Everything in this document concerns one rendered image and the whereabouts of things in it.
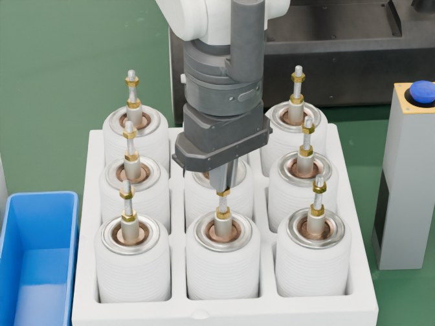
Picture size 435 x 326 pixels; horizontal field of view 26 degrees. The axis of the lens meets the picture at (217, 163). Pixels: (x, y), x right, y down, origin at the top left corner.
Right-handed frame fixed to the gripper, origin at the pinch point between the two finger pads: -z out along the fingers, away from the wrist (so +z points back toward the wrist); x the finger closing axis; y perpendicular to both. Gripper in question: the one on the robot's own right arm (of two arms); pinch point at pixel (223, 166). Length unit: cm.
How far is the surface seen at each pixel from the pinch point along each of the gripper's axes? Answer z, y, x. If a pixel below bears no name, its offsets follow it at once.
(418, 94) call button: -3.1, 0.1, 33.2
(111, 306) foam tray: -18.0, 2.9, -15.3
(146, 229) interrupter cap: -10.7, 5.7, -7.9
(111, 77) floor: -36, 70, 23
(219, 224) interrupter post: -8.7, -0.5, -0.9
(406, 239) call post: -29.1, -2.5, 33.1
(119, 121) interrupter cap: -10.8, 27.2, 0.9
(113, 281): -15.1, 4.1, -14.0
